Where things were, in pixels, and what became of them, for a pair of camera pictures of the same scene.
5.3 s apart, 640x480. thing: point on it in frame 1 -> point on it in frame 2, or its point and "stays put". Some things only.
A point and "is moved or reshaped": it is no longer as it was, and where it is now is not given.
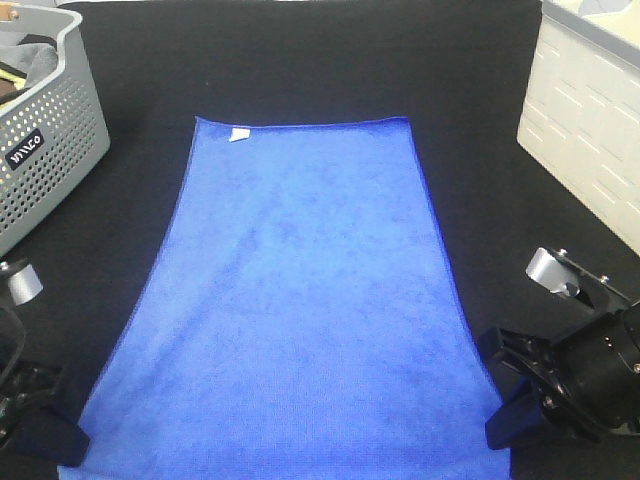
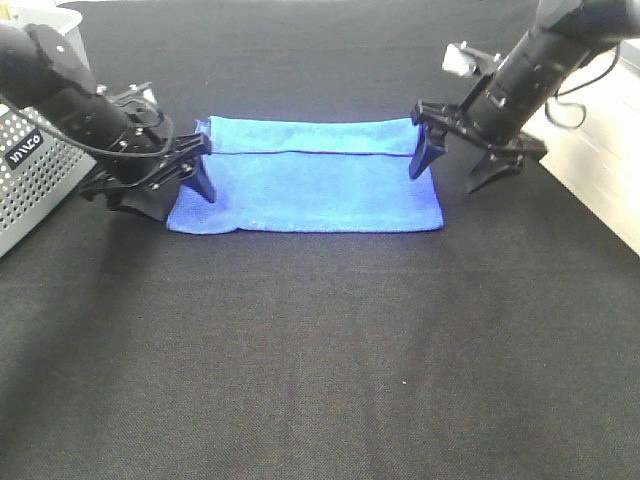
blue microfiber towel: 301,321 is moved or reshaped
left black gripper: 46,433 -> 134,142
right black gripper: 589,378 -> 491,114
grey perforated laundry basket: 51,137 stays put
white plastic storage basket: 581,114 stays put
